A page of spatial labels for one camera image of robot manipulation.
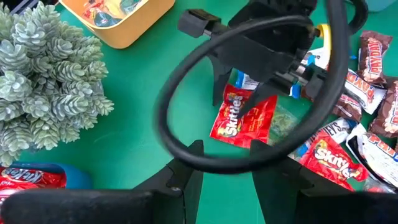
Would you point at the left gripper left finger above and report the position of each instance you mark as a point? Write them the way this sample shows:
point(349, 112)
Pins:
point(183, 196)

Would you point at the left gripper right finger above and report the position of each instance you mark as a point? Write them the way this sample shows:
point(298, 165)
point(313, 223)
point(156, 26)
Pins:
point(273, 196)

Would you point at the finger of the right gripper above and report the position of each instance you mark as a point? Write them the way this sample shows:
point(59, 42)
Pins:
point(219, 81)
point(259, 95)

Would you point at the clear gummy candy pack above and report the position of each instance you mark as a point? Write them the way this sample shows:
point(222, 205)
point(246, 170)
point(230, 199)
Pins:
point(93, 9)
point(107, 19)
point(283, 124)
point(130, 4)

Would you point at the red KitKat candy bar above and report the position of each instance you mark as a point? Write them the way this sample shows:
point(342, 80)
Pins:
point(9, 194)
point(31, 177)

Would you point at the red Skittles candy pack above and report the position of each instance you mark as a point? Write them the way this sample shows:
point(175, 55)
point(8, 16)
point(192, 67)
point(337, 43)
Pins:
point(332, 158)
point(242, 124)

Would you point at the brown PayDay candy bar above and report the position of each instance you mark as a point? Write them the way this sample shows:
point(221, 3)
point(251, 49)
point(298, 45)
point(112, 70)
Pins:
point(374, 56)
point(387, 112)
point(346, 109)

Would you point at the white blue Hershey's bar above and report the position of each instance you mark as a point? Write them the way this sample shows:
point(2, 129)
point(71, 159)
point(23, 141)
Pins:
point(314, 57)
point(335, 129)
point(295, 91)
point(245, 81)

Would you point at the dark blue plastic bin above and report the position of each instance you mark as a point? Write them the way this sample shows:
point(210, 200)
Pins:
point(79, 179)

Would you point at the orange plastic bin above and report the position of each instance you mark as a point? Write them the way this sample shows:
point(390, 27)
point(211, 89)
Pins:
point(124, 31)

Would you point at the teal plastic bin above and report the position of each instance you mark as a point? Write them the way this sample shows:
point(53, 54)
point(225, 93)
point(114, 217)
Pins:
point(382, 3)

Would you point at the green artificial potted plant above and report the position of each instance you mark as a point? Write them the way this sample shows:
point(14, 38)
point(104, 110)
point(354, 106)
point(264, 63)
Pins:
point(46, 77)

